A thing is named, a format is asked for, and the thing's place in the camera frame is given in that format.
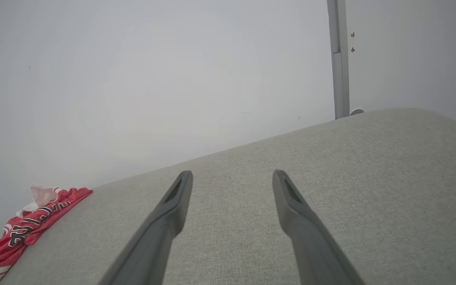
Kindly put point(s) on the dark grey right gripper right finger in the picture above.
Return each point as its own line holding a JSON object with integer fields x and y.
{"x": 311, "y": 245}

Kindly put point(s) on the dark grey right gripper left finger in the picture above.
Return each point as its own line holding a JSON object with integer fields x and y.
{"x": 152, "y": 241}

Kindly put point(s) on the grey vertical wall post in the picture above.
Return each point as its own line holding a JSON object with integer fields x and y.
{"x": 339, "y": 59}

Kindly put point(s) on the grey fabric sofa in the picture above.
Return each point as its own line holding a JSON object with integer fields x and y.
{"x": 370, "y": 178}

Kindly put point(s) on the red and white jersey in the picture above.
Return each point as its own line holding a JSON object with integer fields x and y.
{"x": 26, "y": 229}

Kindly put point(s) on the small white round floor object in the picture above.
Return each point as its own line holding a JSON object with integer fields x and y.
{"x": 357, "y": 112}

